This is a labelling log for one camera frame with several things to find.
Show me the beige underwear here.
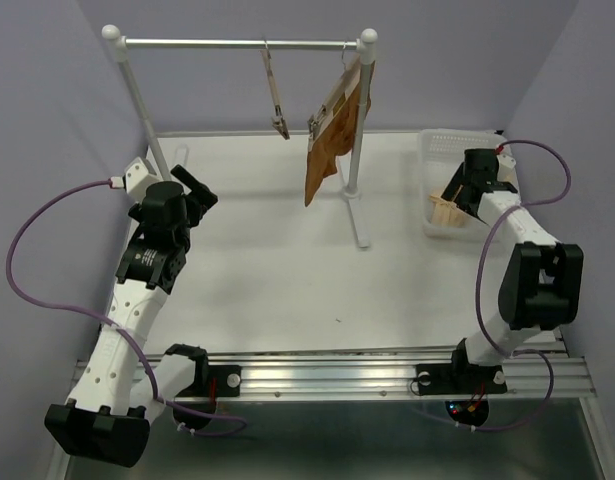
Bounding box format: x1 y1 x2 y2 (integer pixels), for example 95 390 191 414
429 189 467 228

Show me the wooden clip hanger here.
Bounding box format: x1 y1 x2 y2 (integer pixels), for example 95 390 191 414
260 39 290 140

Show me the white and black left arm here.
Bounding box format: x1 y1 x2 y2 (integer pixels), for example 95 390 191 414
44 165 218 467

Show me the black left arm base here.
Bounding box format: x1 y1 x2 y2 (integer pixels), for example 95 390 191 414
161 344 242 433

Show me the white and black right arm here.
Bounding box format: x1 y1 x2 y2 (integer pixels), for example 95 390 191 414
441 146 584 390

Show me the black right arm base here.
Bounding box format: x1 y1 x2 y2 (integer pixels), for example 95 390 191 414
409 363 508 428

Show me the brown underwear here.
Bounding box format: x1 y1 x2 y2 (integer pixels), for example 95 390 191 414
304 84 361 207

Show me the wooden hanger with brown underwear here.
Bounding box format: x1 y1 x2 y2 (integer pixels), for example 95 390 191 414
308 54 362 152

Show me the white plastic basket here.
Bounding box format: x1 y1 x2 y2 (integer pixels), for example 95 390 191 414
417 129 513 242

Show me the white clothes rack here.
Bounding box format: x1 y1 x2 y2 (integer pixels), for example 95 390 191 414
101 24 378 249

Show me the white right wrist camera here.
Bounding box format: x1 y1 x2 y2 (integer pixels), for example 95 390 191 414
497 153 518 188

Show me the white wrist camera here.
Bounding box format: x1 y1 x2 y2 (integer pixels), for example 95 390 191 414
123 157 161 203
497 153 518 188

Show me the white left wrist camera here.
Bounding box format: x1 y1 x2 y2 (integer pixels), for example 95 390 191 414
123 157 161 203

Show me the aluminium mounting rail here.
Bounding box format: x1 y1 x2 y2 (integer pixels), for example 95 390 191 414
66 344 599 401

